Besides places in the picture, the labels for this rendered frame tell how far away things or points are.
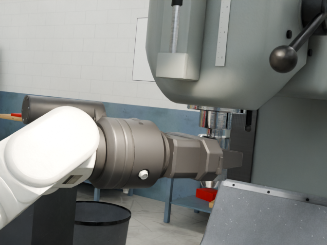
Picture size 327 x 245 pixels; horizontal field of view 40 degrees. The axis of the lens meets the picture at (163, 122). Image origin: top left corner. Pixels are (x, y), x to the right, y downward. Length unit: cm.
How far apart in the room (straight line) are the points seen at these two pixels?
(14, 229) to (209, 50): 50
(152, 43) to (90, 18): 615
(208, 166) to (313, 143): 44
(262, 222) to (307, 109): 26
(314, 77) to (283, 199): 37
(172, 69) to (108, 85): 584
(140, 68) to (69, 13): 164
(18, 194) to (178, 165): 20
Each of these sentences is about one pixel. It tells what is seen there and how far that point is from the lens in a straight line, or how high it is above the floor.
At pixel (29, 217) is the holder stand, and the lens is 84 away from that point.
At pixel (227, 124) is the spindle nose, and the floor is 129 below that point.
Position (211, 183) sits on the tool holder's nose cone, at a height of 120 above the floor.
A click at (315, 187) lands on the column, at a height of 116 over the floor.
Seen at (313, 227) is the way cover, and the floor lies 109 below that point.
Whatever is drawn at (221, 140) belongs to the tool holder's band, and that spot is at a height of 127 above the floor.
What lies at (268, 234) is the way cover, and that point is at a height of 106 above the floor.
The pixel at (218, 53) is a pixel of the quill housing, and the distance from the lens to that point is 54.
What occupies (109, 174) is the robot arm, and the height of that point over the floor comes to 122.
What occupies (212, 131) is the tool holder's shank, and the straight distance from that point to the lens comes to 63.
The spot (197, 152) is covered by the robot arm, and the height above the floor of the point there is 125.
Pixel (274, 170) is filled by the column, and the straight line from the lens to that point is 101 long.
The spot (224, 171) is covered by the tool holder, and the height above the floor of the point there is 122.
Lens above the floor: 131
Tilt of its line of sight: 3 degrees down
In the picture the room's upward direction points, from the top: 5 degrees clockwise
